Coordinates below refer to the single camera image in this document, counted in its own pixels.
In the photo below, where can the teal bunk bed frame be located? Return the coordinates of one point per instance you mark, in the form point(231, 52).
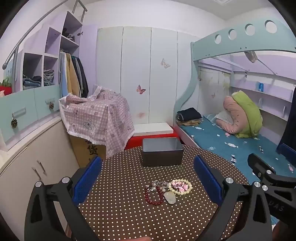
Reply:
point(231, 44)

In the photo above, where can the lilac bed shelf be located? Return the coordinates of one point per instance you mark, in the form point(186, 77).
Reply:
point(261, 92)

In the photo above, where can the dark navy hanging cloth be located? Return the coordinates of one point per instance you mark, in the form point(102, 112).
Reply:
point(290, 120)

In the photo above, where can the pale butterfly sticker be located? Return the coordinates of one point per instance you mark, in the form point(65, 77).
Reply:
point(165, 63)

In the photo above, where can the black hanging garment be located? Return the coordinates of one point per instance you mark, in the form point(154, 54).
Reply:
point(83, 81)

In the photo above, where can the small blue holder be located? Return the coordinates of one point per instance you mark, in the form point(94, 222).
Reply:
point(260, 86)

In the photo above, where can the white wardrobe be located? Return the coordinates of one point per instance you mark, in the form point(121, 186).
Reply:
point(136, 58)

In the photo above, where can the pale jade pendant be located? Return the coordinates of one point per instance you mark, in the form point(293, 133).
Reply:
point(170, 198)

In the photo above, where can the dark clothes on shelf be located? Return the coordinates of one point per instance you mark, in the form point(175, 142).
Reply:
point(68, 34)

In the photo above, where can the grey bed lamp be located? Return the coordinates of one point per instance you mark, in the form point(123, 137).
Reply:
point(251, 56)

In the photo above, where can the dark metal box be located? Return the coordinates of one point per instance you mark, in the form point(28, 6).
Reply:
point(161, 158)

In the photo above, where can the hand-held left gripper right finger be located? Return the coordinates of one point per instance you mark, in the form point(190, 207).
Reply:
point(207, 178)

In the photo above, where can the teal drawer unit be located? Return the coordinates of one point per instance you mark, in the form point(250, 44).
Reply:
point(30, 99)

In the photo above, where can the light blue hanging garment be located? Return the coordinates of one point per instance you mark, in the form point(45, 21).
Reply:
point(63, 76)

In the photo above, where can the white pillow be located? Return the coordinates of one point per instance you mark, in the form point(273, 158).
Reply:
point(223, 117)

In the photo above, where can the green plant in red pot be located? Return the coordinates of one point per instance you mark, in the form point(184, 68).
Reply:
point(4, 89)

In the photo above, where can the green quilt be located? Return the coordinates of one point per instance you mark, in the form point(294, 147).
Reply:
point(249, 111)

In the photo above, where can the faded pink butterfly sticker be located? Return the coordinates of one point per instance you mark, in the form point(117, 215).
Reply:
point(141, 114)

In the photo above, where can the stack of folded jeans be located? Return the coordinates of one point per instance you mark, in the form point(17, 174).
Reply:
point(31, 81)

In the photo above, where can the grey metal handrail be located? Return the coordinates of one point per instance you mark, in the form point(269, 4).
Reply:
point(34, 30)

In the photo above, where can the tan hanging coat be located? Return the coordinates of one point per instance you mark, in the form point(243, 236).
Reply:
point(72, 78)

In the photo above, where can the pink pillow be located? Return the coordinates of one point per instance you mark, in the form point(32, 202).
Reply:
point(231, 109)

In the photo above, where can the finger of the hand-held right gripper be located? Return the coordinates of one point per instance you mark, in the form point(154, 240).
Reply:
point(259, 164)
point(285, 150)

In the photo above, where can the cardboard box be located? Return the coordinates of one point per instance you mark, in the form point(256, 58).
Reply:
point(90, 150)

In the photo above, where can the white low cabinet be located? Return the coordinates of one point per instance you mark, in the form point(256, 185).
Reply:
point(27, 166)

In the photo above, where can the folded grey blue clothes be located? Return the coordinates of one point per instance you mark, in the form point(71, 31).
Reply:
point(48, 77)

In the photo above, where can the pink checked cloth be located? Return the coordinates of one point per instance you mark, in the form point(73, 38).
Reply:
point(97, 115)

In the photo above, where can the tan folded clothes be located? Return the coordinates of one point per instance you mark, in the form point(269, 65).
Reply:
point(192, 122)

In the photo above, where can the dark folded clothes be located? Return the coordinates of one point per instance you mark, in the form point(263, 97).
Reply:
point(188, 113)

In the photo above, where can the blue printed bedsheet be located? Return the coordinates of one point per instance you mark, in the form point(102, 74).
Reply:
point(219, 143)

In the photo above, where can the brown polka dot tablecloth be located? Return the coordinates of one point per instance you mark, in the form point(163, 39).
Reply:
point(129, 215)

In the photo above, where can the pine cone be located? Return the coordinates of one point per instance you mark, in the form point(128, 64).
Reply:
point(14, 122)
point(51, 106)

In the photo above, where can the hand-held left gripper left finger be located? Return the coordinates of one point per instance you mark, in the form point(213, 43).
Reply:
point(89, 178)

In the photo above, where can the lilac shelving unit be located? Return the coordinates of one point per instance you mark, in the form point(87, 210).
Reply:
point(53, 34)

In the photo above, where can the red stool with white top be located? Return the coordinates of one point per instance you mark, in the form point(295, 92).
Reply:
point(152, 128)

